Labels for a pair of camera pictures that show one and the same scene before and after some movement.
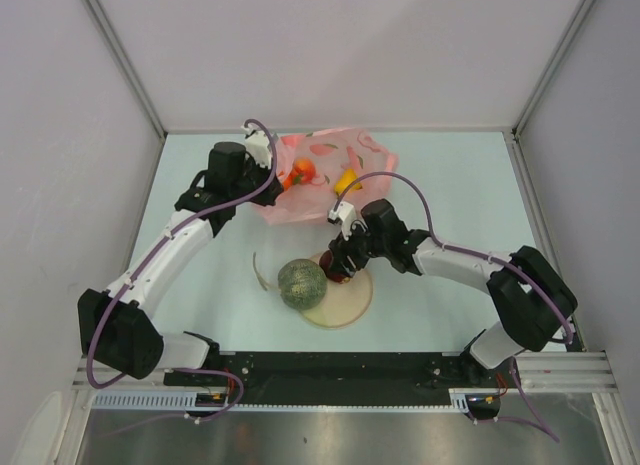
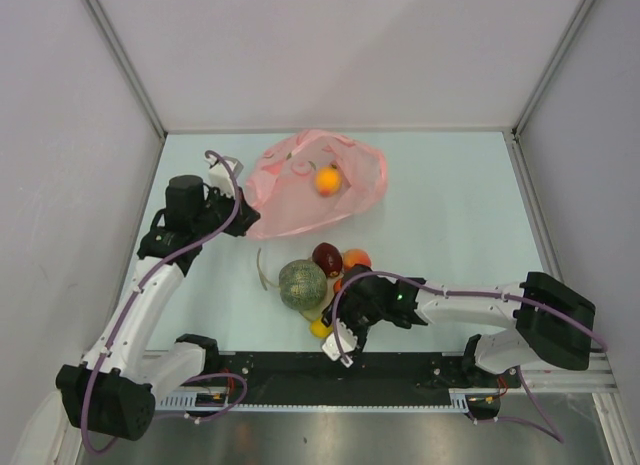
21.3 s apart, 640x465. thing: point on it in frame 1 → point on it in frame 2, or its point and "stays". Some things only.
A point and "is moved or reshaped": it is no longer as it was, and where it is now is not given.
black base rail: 340,379 stays
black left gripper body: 254,177 → 217,211
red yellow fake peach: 306,168 is moved or reshaped
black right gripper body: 360,248 → 358,317
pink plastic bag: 331,151 is moved or reshaped
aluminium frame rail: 576,370 stays
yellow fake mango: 347,176 → 319,329
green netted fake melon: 302,283 stays
